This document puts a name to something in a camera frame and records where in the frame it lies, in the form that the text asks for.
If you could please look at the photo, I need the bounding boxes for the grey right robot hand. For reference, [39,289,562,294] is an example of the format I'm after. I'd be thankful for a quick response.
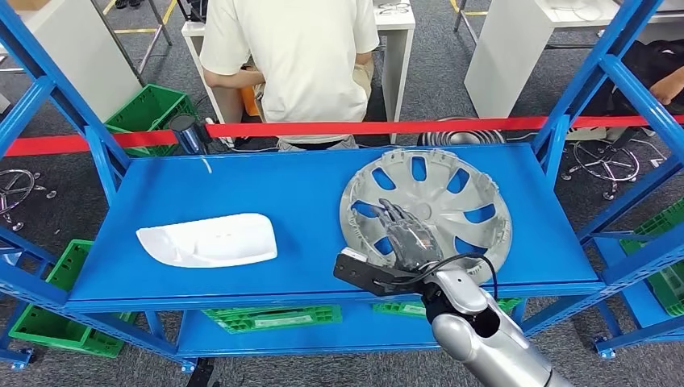
[369,198,445,273]

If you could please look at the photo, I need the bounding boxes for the silver plastic wheel hubcap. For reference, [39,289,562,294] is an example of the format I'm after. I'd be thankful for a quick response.
[339,148,513,284]

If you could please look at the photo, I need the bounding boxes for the red barrier belt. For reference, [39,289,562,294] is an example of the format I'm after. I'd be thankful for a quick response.
[4,114,684,159]

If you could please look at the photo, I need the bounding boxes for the white plastic mirror cover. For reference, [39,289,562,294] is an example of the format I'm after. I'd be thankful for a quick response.
[136,212,279,269]

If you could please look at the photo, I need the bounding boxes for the chrome swivel chair base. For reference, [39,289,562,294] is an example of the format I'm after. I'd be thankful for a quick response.
[561,139,641,202]
[0,168,59,233]

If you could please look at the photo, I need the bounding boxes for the orange bag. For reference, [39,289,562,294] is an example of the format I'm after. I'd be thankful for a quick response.
[239,85,264,119]

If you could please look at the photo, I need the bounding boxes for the person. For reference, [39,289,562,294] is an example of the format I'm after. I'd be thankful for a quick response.
[582,37,684,135]
[198,0,381,153]

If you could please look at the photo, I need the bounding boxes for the robot left foot plate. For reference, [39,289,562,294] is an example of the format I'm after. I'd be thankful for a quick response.
[186,357,221,387]

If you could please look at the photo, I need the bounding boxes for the open green plastic crate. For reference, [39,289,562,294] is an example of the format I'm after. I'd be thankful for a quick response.
[104,83,200,159]
[7,239,141,360]

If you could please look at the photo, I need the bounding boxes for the white cabinet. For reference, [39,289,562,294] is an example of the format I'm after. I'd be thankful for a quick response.
[19,0,144,124]

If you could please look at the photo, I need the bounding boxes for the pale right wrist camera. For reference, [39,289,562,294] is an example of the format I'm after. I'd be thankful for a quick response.
[332,246,428,298]

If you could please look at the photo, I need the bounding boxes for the grey coiled hose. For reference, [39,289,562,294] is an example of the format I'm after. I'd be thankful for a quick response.
[416,117,507,147]

